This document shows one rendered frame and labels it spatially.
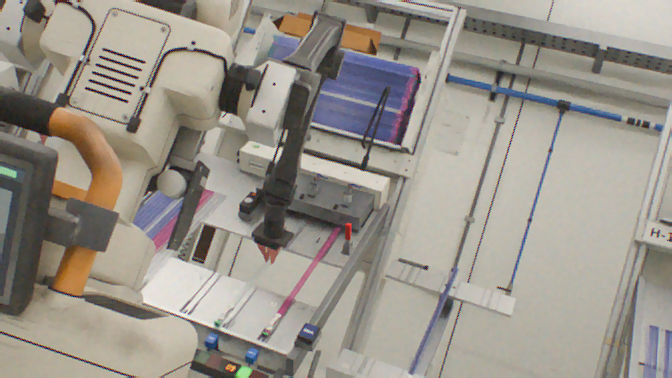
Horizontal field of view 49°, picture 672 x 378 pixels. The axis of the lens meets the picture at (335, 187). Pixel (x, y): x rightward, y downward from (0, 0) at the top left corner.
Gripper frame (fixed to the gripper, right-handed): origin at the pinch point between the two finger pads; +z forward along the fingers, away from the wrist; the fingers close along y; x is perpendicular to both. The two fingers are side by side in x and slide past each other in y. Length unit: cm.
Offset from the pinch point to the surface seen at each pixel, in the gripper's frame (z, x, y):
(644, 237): -16, -46, -94
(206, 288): 3.1, 16.2, 10.5
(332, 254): 0.2, -11.9, -14.0
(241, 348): 4.8, 29.6, -7.3
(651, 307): -5, -30, -100
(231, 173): 0.3, -34.8, 31.2
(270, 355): 3.2, 29.7, -15.1
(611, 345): 11, -29, -95
